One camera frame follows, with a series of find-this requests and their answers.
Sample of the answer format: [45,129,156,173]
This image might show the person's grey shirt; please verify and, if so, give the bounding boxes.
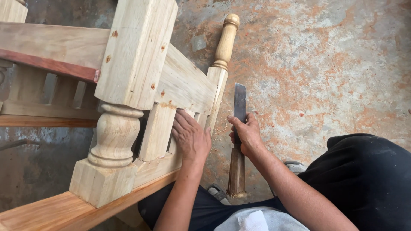
[213,207,309,231]

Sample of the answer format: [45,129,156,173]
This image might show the person's black shorts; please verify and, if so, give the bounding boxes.
[138,133,411,231]

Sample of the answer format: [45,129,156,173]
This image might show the white frayed cloth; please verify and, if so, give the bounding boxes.
[238,210,270,231]

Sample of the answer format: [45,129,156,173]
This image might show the grey sandal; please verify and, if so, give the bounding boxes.
[207,183,231,206]
[284,160,308,176]

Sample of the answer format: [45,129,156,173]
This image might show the wooden handled chisel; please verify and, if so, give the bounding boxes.
[226,82,247,198]

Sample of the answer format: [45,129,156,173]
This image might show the person's right hand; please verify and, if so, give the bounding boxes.
[227,112,266,158]

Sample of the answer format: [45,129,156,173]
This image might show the unfinished wooden furniture frame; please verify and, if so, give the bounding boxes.
[0,0,241,231]

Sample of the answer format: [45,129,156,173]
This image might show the person's left hand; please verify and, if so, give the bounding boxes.
[171,109,213,165]

